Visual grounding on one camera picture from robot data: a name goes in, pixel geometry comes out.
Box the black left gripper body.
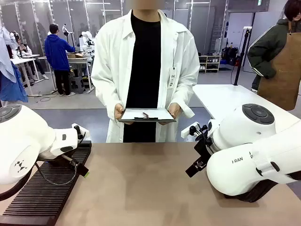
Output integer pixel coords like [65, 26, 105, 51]
[40, 152, 78, 167]

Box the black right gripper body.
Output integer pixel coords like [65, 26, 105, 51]
[194, 138, 212, 163]

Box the grey clipboard with paper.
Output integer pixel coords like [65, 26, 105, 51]
[118, 108, 177, 123]

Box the person's left forearm white sleeve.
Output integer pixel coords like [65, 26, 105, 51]
[173, 77, 200, 119]

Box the person's right forearm white sleeve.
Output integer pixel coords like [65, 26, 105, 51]
[91, 75, 125, 118]

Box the person's left hand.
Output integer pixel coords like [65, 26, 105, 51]
[168, 103, 181, 118]

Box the person's right hand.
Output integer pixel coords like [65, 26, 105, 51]
[114, 103, 134, 125]

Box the black slotted rack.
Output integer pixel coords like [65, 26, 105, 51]
[0, 140, 92, 226]

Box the white side table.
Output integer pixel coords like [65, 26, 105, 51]
[192, 84, 301, 142]

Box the grey step stool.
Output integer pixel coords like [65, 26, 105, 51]
[69, 75, 86, 94]

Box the white paper coat tag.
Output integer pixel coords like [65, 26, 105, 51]
[167, 66, 179, 89]

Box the wooden shoe shelf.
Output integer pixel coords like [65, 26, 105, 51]
[198, 55, 222, 73]

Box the blue hanging garment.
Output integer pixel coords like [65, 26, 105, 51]
[0, 25, 29, 103]

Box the black bags pile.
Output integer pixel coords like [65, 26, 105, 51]
[222, 46, 240, 66]

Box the white desk with cardboard box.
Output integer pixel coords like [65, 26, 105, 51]
[38, 55, 95, 93]

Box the person in blue jacket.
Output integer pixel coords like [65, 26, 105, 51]
[44, 23, 76, 97]

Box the brown cardboard box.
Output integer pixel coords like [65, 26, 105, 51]
[67, 52, 87, 59]

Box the person in white lab coat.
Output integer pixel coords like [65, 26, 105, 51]
[90, 9, 200, 144]

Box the dark-haired person wearing apron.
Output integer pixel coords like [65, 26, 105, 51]
[247, 0, 301, 111]

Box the seated person with headset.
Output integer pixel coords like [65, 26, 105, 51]
[10, 30, 49, 81]

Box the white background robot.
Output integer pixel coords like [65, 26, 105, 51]
[79, 30, 96, 54]

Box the black stand with white device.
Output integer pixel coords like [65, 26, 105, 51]
[62, 23, 76, 48]

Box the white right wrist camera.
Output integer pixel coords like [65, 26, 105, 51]
[181, 121, 209, 142]

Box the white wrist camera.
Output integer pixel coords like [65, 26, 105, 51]
[71, 123, 91, 140]
[181, 121, 209, 142]

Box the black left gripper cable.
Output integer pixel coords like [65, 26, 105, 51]
[34, 158, 79, 187]

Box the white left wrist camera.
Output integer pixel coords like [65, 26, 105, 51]
[71, 123, 91, 140]

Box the black camera stand pole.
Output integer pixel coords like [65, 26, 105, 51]
[234, 26, 252, 87]

